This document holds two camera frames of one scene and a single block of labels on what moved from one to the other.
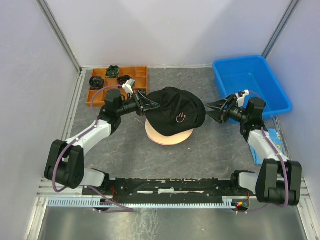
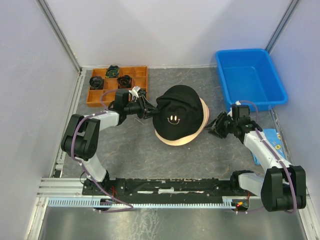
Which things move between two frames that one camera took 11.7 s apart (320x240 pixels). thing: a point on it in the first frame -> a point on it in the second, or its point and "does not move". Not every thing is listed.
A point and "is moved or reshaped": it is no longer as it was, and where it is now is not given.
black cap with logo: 178,111 is moved or reshaped
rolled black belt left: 96,82 does not move
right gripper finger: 220,105 -> 211,124
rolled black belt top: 112,71 does not move
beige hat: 168,140 -> 188,140
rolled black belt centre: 123,79 does not move
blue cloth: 275,138 does not move
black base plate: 167,190 does not move
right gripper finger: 218,115 -> 213,132
